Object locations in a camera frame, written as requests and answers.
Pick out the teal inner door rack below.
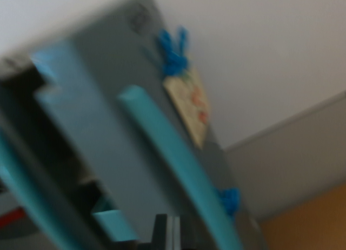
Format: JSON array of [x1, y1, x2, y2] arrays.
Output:
[[30, 42, 137, 241]]

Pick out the grey fridge door with note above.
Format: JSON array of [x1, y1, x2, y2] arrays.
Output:
[[31, 0, 268, 250]]

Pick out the red dispenser lever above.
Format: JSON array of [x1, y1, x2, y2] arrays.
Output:
[[0, 208, 26, 228]]

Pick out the teal handle of note door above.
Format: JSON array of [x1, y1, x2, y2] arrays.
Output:
[[117, 84, 243, 250]]

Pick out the teal handle of display door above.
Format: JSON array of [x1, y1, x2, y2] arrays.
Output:
[[0, 131, 83, 250]]

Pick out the blue clip magnet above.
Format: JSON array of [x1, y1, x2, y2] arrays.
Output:
[[217, 187, 241, 216], [156, 26, 190, 76]]

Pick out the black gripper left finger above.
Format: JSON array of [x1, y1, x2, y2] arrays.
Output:
[[151, 213, 174, 250]]

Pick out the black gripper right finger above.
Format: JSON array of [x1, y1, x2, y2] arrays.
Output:
[[174, 216, 196, 250]]

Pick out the cream checklist note card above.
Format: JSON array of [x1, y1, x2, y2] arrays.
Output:
[[162, 67, 211, 150]]

